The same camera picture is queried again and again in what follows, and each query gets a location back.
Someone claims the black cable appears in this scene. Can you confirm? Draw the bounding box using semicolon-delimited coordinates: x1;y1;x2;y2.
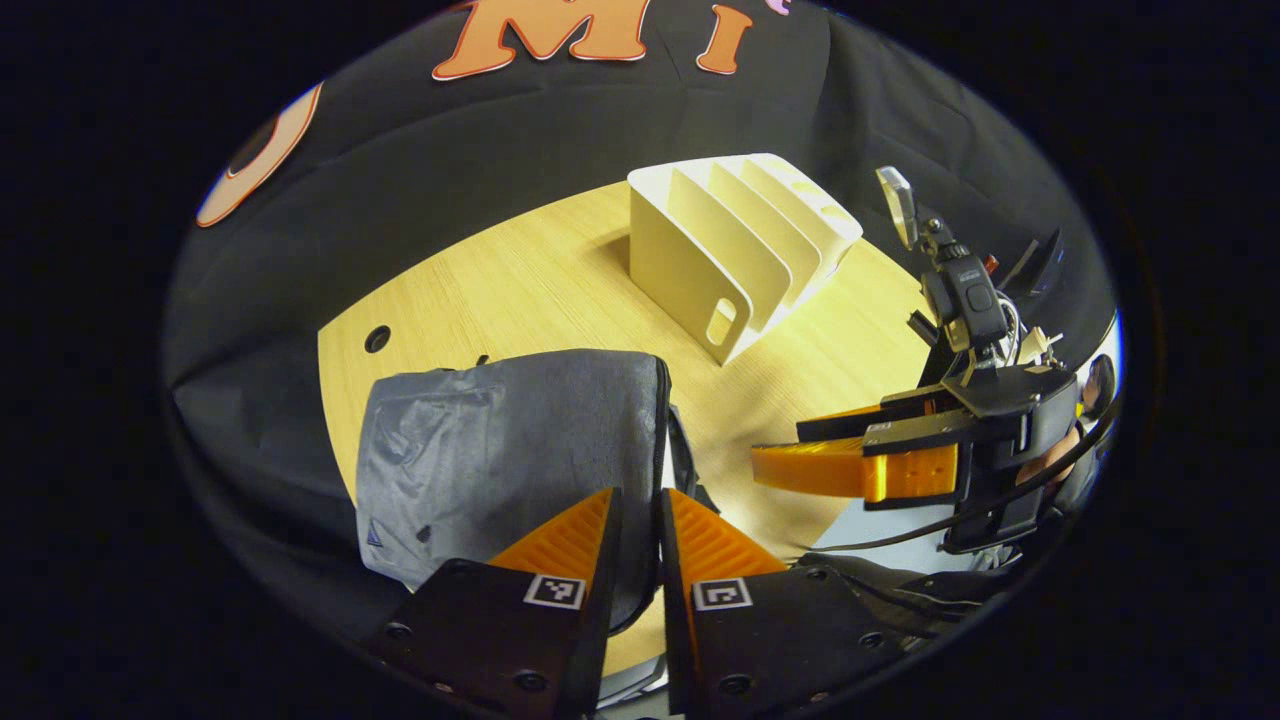
800;420;1113;554

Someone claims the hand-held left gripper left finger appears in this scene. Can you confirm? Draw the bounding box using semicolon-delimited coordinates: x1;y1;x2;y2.
362;487;624;719

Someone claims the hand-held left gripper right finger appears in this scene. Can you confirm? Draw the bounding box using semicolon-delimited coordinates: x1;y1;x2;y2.
657;487;926;719

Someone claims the dark grey schoolbag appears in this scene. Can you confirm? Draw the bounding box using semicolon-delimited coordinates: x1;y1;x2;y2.
355;348;721;641

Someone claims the white bookshelf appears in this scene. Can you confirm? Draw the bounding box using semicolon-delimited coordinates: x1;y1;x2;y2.
627;152;864;367

